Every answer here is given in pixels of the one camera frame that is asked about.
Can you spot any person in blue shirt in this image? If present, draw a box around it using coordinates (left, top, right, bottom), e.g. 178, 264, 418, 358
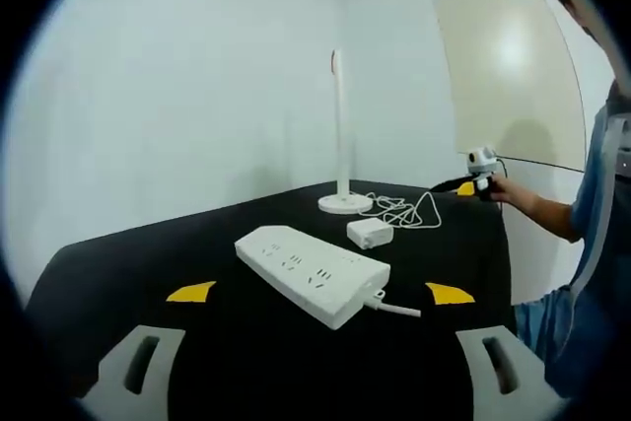
512, 78, 631, 400

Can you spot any white desk lamp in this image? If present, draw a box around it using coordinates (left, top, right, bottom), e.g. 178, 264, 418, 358
316, 47, 373, 215

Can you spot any white power strip cable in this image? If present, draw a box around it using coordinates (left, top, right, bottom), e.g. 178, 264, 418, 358
363, 299, 423, 319

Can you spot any white lamp cable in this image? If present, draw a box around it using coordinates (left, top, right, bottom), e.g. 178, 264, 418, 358
368, 188, 443, 234

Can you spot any beige wall board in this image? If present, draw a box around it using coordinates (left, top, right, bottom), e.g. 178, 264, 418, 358
430, 0, 589, 172

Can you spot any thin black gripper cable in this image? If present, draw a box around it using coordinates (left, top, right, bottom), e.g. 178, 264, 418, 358
496, 157, 587, 174

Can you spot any person's head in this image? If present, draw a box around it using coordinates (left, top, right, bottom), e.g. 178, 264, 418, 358
539, 0, 623, 81

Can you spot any person's right hand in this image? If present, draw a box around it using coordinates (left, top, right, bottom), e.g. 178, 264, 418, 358
491, 175, 522, 206

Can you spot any black table cover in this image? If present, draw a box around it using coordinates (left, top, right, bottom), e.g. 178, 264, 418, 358
22, 178, 519, 421

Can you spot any white desk lamp plug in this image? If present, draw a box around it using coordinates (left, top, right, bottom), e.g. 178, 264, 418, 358
345, 217, 394, 250

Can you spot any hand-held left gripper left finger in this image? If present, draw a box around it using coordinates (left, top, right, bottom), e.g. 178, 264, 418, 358
73, 280, 218, 421

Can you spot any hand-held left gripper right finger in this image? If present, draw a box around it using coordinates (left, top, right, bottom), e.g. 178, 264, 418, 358
424, 281, 573, 421

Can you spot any white power strip socket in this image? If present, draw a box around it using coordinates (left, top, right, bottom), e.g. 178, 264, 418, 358
234, 224, 392, 331

